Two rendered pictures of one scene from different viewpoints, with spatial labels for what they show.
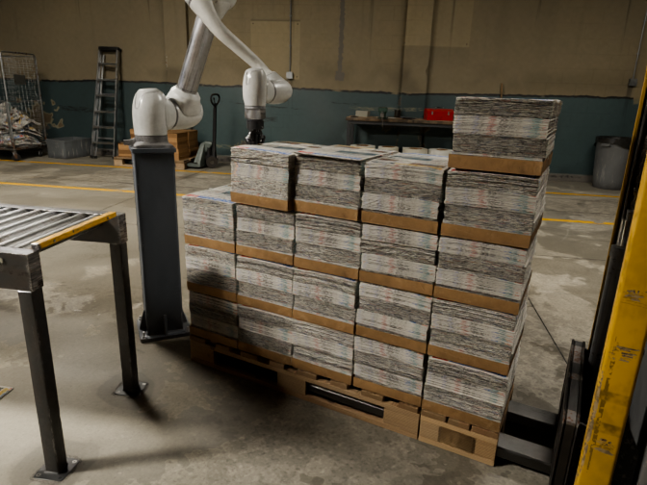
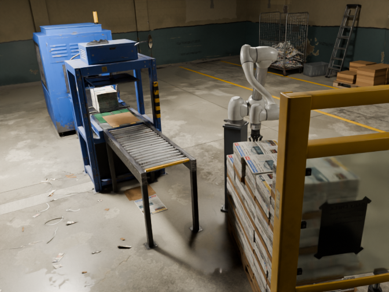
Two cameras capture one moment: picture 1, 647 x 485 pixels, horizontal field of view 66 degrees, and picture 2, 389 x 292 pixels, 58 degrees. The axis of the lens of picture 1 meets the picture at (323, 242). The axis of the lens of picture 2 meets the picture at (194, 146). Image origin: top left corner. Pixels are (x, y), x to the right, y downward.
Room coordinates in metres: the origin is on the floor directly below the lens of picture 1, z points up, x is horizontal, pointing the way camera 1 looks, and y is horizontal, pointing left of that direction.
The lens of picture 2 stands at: (0.21, -1.67, 2.19)
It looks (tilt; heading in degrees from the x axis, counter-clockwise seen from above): 23 degrees down; 55
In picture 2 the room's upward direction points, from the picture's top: 3 degrees counter-clockwise
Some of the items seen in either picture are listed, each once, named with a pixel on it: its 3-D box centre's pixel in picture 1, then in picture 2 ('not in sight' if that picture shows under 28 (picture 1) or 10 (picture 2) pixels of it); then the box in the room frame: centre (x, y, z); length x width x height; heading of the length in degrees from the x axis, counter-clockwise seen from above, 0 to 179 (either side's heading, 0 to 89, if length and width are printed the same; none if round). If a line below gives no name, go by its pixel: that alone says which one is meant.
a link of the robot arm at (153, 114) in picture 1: (151, 111); (237, 107); (2.52, 0.86, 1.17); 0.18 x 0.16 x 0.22; 150
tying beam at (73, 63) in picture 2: not in sight; (109, 63); (1.92, 2.51, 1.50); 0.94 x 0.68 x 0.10; 172
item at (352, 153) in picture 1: (348, 151); (272, 162); (2.00, -0.08, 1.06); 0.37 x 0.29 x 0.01; 151
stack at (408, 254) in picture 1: (314, 293); (264, 225); (2.08, 0.03, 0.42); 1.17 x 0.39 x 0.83; 62
